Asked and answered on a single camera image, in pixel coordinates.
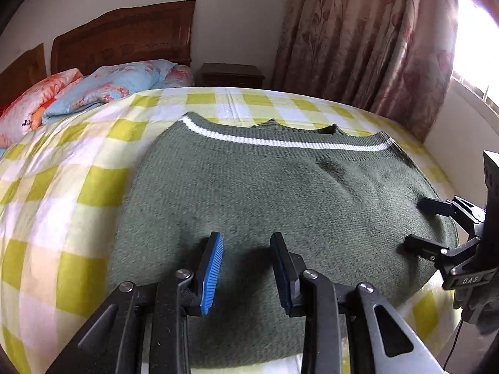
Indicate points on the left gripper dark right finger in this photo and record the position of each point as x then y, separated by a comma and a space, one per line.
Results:
287, 267

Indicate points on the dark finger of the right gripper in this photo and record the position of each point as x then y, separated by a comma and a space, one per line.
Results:
427, 249

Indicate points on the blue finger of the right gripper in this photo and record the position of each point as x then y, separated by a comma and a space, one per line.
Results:
434, 206

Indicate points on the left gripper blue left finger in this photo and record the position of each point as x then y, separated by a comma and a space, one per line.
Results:
208, 271

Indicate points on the green knit sweater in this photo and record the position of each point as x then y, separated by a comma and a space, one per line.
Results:
344, 203

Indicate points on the window with bars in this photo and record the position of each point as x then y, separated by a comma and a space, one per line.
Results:
475, 63

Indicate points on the yellow checkered bed sheet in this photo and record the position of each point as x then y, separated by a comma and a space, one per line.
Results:
62, 184

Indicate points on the dark wooden nightstand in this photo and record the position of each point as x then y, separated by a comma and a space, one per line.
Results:
230, 75

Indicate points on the pink floral curtain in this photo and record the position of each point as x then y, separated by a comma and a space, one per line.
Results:
390, 57

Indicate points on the blue floral folded quilt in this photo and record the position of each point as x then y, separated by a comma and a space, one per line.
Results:
109, 83

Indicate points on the large wooden headboard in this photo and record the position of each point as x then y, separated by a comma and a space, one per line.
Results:
126, 35

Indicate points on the pink floral folded quilt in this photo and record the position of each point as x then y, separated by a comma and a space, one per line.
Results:
24, 113

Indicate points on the small wooden headboard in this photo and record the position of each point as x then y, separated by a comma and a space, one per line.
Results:
25, 71

